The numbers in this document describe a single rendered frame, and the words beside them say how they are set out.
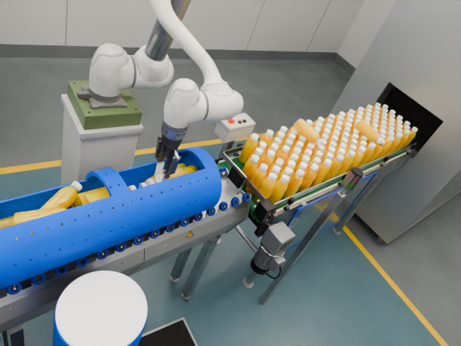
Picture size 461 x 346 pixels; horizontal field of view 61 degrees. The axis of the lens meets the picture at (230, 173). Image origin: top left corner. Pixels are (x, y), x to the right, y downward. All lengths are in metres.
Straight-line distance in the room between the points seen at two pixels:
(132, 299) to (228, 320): 1.34
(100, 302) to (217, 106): 0.74
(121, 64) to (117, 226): 0.81
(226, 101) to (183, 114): 0.17
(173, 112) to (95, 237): 0.49
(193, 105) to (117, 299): 0.68
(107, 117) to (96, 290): 0.89
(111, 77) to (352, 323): 2.29
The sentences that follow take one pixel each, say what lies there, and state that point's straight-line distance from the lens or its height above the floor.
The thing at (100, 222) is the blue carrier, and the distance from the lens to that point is 1.36.
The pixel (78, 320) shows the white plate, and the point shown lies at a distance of 1.34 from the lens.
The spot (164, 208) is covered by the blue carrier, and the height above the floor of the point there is 1.15.
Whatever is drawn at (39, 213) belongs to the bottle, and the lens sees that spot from 1.41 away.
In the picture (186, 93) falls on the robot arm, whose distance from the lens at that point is 1.26.
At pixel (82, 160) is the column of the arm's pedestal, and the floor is 0.81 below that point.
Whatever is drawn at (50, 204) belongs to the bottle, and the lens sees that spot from 1.48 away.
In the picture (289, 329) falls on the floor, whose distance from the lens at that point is 2.79.
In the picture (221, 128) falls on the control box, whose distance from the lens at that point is 2.11.
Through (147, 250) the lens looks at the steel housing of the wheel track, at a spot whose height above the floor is 0.89.
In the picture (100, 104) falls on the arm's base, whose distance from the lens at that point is 1.98.
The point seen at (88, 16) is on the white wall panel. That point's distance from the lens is 4.32.
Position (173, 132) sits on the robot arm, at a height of 1.44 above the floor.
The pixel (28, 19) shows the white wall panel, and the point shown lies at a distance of 4.22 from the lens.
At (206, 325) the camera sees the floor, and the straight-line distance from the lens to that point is 2.58.
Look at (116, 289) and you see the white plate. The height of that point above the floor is 1.04.
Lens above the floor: 2.25
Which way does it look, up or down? 40 degrees down
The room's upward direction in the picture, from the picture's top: 24 degrees clockwise
